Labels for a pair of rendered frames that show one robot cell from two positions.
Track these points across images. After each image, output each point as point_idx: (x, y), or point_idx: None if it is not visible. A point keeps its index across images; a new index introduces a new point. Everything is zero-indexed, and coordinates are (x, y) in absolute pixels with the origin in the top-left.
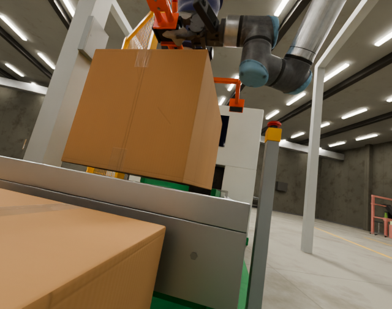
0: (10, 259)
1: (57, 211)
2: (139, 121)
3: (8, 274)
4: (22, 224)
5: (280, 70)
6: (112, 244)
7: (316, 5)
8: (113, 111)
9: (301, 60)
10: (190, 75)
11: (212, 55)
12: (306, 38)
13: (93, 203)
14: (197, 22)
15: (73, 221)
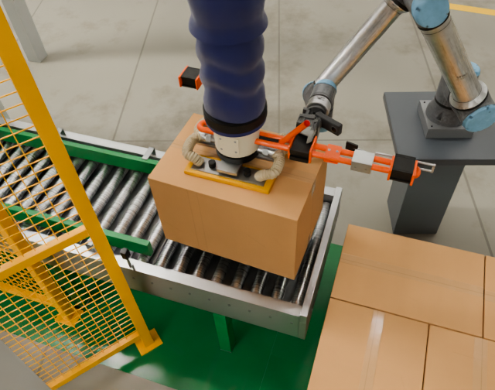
0: (396, 244)
1: (358, 255)
2: (313, 214)
3: (400, 241)
4: (378, 254)
5: None
6: (380, 234)
7: (349, 70)
8: (306, 229)
9: None
10: (325, 167)
11: None
12: (337, 85)
13: (325, 255)
14: (319, 128)
15: (366, 247)
